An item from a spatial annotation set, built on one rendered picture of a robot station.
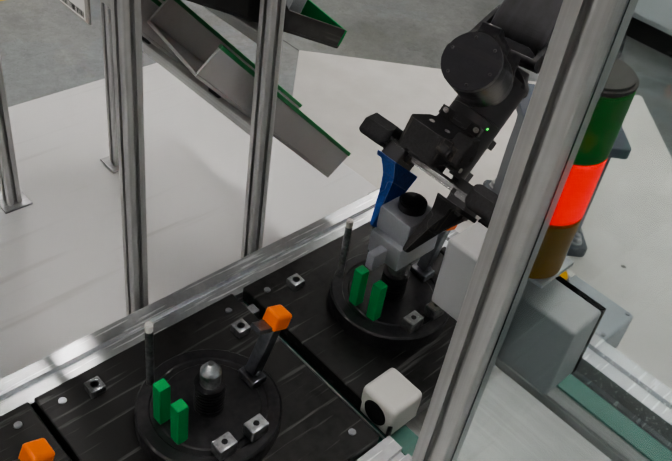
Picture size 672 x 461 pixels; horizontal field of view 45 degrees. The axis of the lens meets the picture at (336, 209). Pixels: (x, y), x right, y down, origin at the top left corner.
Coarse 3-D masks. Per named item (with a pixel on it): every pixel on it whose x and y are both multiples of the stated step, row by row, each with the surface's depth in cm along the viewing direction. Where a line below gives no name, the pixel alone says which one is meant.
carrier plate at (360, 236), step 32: (320, 256) 99; (352, 256) 99; (256, 288) 93; (288, 288) 94; (320, 288) 94; (320, 320) 91; (448, 320) 93; (320, 352) 87; (352, 352) 88; (384, 352) 88; (416, 352) 89; (352, 384) 84; (416, 384) 85
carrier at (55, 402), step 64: (192, 320) 88; (256, 320) 89; (64, 384) 80; (128, 384) 81; (192, 384) 79; (256, 384) 80; (320, 384) 84; (64, 448) 76; (128, 448) 75; (192, 448) 74; (256, 448) 75; (320, 448) 78
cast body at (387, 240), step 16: (384, 208) 84; (400, 208) 84; (416, 208) 83; (384, 224) 85; (400, 224) 83; (416, 224) 83; (384, 240) 85; (400, 240) 84; (432, 240) 87; (368, 256) 84; (384, 256) 85; (400, 256) 84; (416, 256) 87
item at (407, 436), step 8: (280, 336) 91; (288, 344) 91; (296, 352) 90; (304, 360) 89; (312, 368) 89; (320, 376) 88; (328, 384) 87; (336, 392) 87; (344, 400) 86; (352, 408) 85; (360, 416) 85; (416, 416) 89; (424, 416) 89; (368, 424) 84; (408, 424) 88; (416, 424) 88; (376, 432) 84; (400, 432) 83; (408, 432) 83; (416, 432) 87; (400, 440) 83; (408, 440) 83; (416, 440) 83; (408, 448) 82
